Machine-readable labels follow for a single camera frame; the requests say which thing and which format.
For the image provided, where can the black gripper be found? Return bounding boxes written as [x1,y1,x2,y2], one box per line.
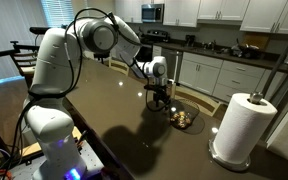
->
[144,84,172,108]

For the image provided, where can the glass bowl with food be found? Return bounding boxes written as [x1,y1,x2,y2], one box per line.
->
[169,98,201,131]

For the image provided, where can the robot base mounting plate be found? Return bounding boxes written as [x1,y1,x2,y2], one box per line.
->
[7,125,106,180]

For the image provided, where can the dark pot on counter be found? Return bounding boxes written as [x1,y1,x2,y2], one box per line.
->
[230,39,262,60]

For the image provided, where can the brown objects pile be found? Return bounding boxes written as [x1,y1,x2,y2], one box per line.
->
[170,110,192,130]

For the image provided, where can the cream wooden chair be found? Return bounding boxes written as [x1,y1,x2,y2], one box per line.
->
[169,82,222,118]
[107,55,131,77]

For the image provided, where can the stainless steel dishwasher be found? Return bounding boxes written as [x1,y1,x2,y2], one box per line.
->
[160,47,184,83]

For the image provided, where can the black kitchen stove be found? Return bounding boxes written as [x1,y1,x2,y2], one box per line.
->
[137,29,172,64]

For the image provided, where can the black coffee maker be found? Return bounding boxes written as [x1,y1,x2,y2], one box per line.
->
[184,33,196,48]

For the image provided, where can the white lower cabinets with drawers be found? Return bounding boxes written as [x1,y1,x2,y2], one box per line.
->
[178,51,287,103]

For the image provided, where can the kitchen sink faucet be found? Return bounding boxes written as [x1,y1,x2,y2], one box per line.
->
[201,39,219,52]

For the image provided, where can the white paper towel roll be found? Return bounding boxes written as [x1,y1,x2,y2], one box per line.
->
[212,92,279,165]

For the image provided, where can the steel over-range microwave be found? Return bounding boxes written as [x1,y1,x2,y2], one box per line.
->
[140,3,165,24]

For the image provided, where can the metal paper towel holder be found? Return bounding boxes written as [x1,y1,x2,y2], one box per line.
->
[208,91,265,173]

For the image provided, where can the dark kitchen countertop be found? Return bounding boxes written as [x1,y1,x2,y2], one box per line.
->
[153,41,288,74]

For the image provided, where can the white upper cabinets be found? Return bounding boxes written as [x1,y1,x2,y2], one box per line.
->
[114,0,288,36]

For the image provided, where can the brown cutting board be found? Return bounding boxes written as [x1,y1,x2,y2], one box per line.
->
[243,32,271,52]

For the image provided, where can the grey metal pole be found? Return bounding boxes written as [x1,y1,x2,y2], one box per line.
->
[261,17,288,98]

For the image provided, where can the white window blinds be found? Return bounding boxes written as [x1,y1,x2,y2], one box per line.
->
[40,0,75,29]

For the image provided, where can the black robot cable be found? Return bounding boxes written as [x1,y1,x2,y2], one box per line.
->
[3,7,143,178]

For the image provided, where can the black camera stand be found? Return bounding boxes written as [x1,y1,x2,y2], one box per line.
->
[0,26,52,61]

